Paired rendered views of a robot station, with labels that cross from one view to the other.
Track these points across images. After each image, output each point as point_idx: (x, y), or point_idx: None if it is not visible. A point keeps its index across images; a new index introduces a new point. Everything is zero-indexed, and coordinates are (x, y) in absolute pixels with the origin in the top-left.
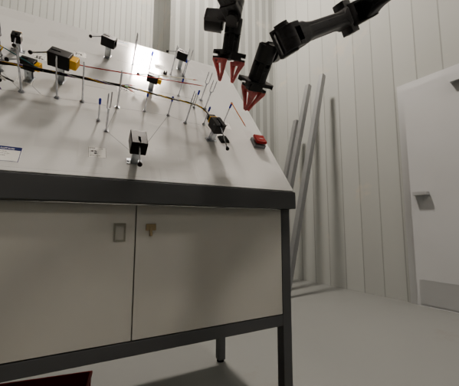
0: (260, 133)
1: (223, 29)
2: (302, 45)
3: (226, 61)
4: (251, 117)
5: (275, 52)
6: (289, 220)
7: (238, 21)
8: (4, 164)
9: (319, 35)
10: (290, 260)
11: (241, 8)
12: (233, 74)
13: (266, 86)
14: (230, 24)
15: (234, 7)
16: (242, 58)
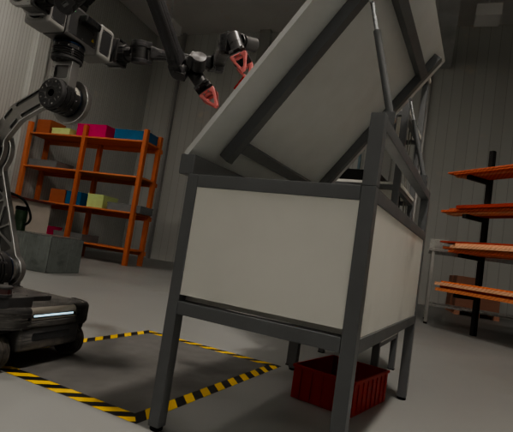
0: (259, 60)
1: (244, 43)
2: (170, 66)
3: (237, 70)
4: (287, 25)
5: (188, 76)
6: (186, 188)
7: (223, 50)
8: None
9: (163, 41)
10: (178, 235)
11: (218, 45)
12: (243, 63)
13: (197, 93)
14: (228, 54)
15: (220, 52)
16: (233, 52)
